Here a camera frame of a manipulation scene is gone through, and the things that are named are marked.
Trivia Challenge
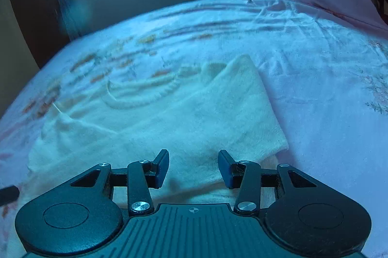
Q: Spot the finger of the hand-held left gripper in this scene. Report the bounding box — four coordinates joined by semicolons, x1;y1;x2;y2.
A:
0;185;19;206

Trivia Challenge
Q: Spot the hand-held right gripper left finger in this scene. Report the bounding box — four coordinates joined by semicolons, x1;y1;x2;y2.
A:
69;149;170;217

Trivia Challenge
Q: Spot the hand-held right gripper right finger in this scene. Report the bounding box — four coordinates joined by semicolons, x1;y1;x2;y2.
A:
218;149;319;215

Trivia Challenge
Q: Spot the white knit sweater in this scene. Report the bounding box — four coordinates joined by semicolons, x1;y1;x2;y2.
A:
27;54;289;208

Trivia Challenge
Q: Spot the floral bed sheet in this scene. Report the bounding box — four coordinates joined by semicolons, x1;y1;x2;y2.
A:
0;0;388;258

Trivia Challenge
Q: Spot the dark wooden panel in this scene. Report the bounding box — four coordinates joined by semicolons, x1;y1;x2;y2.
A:
2;0;71;68

